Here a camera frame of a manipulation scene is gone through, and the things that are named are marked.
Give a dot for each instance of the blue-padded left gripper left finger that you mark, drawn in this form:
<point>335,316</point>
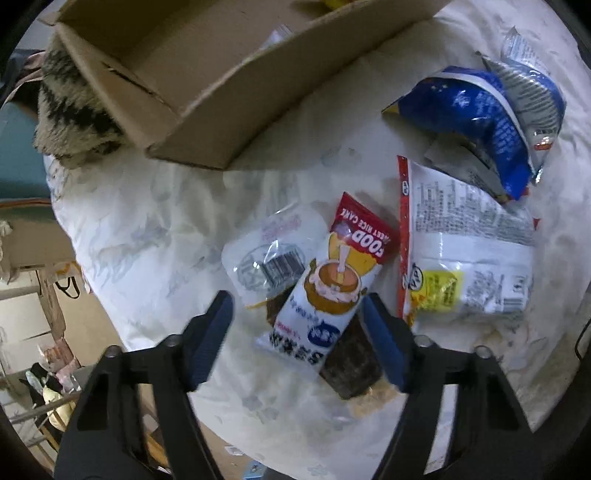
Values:
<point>203,338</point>

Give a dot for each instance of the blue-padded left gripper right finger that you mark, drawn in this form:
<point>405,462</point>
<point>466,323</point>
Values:
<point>391,338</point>

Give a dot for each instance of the dark brown jerky packet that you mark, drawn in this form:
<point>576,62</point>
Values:
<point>352,367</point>

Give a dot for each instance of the red white rice cake packet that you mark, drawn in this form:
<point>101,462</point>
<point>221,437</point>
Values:
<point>331,289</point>

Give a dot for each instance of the clear white barcode packet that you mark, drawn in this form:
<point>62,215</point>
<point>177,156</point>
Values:
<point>268,258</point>

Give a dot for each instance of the large white noodle snack bag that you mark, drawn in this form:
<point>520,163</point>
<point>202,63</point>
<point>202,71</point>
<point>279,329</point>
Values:
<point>462,253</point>

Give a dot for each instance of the grey blue snack bag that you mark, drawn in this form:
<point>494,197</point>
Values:
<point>536,99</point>

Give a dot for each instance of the white printed duvet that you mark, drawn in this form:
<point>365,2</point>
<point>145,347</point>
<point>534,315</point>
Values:
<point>149,235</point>

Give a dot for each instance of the teal cushioned seat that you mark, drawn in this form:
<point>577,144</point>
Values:
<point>23,176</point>

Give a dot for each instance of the cream black fuzzy blanket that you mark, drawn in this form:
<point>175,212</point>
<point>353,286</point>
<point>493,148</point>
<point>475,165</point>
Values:
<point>73,126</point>

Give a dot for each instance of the open cardboard box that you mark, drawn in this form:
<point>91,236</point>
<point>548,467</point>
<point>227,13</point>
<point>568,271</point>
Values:
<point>193,82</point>

